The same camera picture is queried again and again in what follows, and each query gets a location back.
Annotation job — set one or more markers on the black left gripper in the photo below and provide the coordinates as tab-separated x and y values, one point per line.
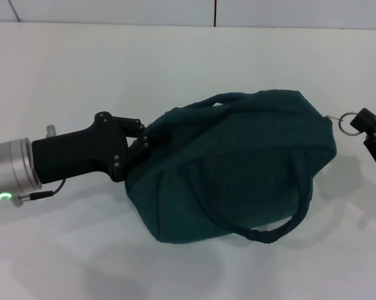
78	156

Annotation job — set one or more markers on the dark teal fabric lunch bag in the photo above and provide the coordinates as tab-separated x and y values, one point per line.
237	175

